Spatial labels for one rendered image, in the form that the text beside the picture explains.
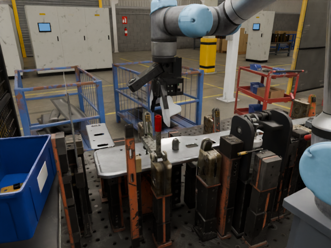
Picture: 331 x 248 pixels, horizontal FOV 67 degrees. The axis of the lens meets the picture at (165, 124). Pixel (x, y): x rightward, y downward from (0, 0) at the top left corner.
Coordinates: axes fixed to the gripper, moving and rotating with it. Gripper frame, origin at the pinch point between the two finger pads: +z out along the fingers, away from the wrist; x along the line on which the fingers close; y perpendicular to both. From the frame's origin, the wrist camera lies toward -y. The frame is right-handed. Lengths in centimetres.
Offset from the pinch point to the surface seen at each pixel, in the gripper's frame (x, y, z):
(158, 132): -0.7, 0.0, 4.2
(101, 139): 35.0, -15.2, 19.5
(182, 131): 92, 53, 50
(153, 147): 4.4, -0.4, 12.2
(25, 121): 183, -69, 57
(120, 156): 15.4, -10.5, 19.5
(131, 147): -2.1, -9.7, 7.2
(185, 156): 6.4, 13.8, 19.5
